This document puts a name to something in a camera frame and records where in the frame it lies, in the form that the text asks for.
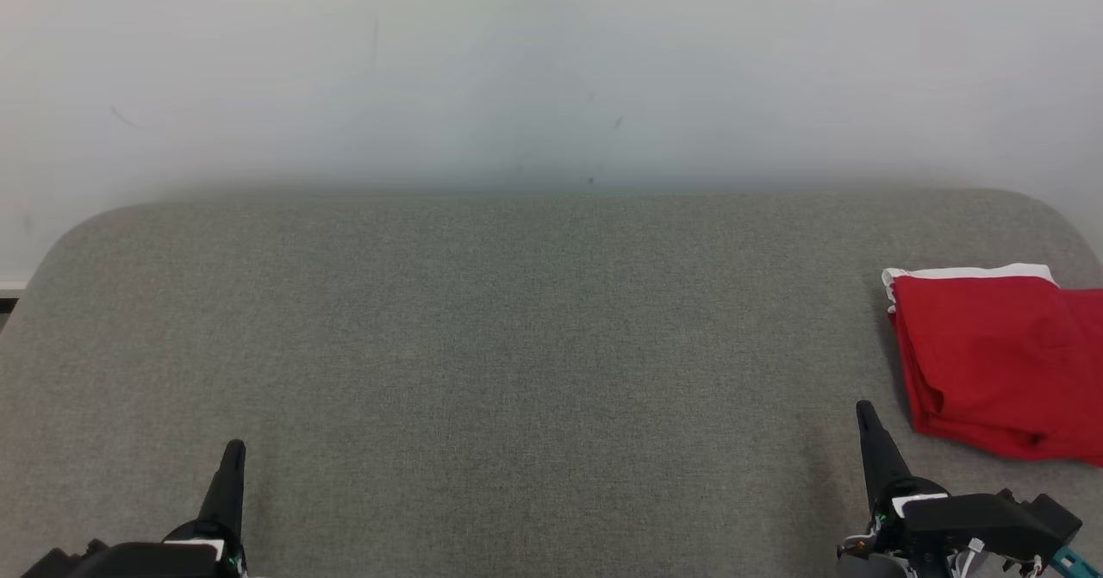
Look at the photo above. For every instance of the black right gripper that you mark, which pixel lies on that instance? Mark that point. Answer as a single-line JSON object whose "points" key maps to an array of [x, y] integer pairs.
{"points": [[956, 531]]}

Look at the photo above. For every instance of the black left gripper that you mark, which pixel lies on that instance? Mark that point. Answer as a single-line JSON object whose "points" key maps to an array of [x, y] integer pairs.
{"points": [[172, 561]]}

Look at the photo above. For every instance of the red shorts with white band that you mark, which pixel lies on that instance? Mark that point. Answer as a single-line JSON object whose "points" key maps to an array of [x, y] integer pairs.
{"points": [[991, 363]]}

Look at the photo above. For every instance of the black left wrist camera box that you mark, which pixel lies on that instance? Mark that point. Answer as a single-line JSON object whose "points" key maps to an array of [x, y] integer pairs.
{"points": [[60, 565]]}

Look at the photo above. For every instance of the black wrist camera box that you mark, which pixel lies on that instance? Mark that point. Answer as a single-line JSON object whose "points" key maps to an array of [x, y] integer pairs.
{"points": [[1056, 522], [60, 565]]}

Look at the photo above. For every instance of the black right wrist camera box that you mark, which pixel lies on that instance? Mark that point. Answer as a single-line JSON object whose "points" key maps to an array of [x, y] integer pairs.
{"points": [[1056, 522]]}

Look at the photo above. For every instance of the white black wall skirting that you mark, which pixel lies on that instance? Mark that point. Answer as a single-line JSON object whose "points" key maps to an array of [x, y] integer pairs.
{"points": [[10, 288]]}

